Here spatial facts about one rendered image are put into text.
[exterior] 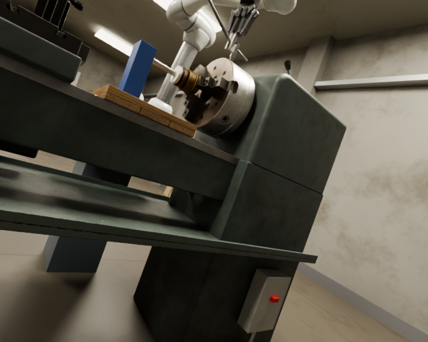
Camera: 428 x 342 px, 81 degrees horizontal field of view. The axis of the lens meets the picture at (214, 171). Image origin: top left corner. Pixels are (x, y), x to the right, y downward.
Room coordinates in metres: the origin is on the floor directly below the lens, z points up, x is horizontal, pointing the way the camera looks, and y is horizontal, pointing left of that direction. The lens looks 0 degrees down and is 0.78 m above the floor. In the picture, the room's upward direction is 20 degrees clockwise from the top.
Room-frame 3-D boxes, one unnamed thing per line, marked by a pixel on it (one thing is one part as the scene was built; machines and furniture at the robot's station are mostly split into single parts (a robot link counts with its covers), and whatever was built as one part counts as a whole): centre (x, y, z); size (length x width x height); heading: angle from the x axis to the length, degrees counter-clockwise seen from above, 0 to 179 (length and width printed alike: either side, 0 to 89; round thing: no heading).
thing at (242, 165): (1.34, -0.21, 0.43); 0.60 x 0.48 x 0.86; 127
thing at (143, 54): (0.88, 0.37, 1.00); 0.08 x 0.06 x 0.23; 37
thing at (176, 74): (0.93, 0.31, 1.08); 0.13 x 0.07 x 0.07; 127
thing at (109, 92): (0.91, 0.33, 0.89); 0.36 x 0.30 x 0.04; 37
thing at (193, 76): (1.00, 0.22, 1.08); 0.09 x 0.09 x 0.09; 37
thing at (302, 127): (1.35, -0.21, 1.06); 0.59 x 0.48 x 0.39; 127
